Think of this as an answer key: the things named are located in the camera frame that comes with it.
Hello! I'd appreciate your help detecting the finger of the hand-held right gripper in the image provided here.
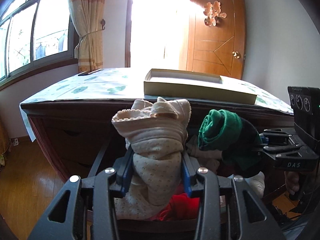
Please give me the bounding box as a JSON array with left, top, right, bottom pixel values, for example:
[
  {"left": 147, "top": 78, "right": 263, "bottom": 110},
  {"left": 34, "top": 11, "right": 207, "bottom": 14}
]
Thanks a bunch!
[
  {"left": 250, "top": 144, "right": 302, "bottom": 156},
  {"left": 260, "top": 129, "right": 292, "bottom": 144}
]

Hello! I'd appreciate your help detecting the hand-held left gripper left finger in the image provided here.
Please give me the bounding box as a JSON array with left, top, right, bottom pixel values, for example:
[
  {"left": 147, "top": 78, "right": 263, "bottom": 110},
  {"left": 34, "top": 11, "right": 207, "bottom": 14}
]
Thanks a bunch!
[{"left": 27, "top": 150, "right": 134, "bottom": 240}]

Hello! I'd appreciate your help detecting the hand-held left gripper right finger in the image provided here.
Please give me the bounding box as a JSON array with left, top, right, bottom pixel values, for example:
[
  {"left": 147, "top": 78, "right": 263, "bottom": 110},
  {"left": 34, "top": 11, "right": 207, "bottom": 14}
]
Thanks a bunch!
[{"left": 181, "top": 152, "right": 287, "bottom": 240}]

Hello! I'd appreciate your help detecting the red underwear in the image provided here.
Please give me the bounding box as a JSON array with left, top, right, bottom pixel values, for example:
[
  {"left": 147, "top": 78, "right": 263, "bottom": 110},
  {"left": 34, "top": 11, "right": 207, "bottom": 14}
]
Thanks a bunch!
[{"left": 152, "top": 190, "right": 200, "bottom": 222}]

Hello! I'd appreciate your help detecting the cream dotted underwear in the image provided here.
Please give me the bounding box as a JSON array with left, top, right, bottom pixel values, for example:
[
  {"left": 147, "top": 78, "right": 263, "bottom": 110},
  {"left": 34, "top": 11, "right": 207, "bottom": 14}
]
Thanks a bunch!
[{"left": 111, "top": 96, "right": 192, "bottom": 220}]

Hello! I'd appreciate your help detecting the green black underwear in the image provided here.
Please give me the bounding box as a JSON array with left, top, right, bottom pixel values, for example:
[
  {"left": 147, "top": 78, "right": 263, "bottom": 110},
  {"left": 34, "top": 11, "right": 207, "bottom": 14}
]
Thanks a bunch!
[{"left": 197, "top": 109, "right": 265, "bottom": 178}]

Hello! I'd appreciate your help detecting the shallow cardboard box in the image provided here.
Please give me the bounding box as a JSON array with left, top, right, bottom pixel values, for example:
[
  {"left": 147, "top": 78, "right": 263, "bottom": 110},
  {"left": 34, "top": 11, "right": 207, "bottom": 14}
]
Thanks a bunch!
[{"left": 143, "top": 69, "right": 258, "bottom": 105}]

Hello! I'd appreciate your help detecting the white underwear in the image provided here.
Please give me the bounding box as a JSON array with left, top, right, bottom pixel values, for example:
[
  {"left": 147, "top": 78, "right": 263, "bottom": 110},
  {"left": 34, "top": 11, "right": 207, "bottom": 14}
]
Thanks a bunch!
[{"left": 186, "top": 135, "right": 221, "bottom": 172}]

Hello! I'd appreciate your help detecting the person's right hand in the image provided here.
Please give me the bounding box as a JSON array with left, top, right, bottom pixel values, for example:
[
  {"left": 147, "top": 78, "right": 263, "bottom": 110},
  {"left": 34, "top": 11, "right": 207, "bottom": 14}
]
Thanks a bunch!
[{"left": 285, "top": 171, "right": 302, "bottom": 200}]

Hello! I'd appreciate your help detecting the dark wooden desk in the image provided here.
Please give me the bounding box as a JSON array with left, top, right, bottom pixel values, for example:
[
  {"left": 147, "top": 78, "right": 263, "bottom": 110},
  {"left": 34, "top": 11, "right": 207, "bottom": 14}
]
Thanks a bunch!
[{"left": 20, "top": 97, "right": 295, "bottom": 205}]

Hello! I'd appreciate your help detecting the white green cloud tablecloth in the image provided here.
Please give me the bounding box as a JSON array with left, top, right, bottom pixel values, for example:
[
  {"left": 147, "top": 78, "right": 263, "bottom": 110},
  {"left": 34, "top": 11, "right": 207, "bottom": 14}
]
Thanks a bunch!
[{"left": 20, "top": 67, "right": 294, "bottom": 143}]

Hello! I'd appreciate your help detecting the wooden door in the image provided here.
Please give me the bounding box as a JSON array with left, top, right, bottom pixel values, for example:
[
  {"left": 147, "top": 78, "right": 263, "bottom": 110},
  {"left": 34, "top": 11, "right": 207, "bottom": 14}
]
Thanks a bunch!
[{"left": 179, "top": 0, "right": 247, "bottom": 80}]

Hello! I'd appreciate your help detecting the pale paper door ornament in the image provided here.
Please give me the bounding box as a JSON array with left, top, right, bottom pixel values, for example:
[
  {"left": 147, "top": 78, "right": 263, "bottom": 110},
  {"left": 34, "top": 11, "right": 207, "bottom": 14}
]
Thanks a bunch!
[{"left": 203, "top": 2, "right": 227, "bottom": 28}]

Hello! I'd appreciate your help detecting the yellow tied curtain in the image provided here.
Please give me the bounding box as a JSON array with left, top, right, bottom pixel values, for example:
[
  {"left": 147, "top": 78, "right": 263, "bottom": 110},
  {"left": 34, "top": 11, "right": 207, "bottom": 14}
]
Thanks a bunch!
[{"left": 66, "top": 0, "right": 110, "bottom": 73}]

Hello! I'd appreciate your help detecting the window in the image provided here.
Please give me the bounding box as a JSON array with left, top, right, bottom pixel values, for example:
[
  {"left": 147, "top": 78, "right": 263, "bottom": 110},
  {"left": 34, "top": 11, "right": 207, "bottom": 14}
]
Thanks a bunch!
[{"left": 0, "top": 0, "right": 78, "bottom": 83}]

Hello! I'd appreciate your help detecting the wooden door frame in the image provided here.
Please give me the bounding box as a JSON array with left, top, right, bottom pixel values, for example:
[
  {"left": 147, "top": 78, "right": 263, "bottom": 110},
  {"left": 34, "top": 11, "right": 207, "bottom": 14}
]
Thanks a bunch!
[{"left": 124, "top": 0, "right": 137, "bottom": 68}]

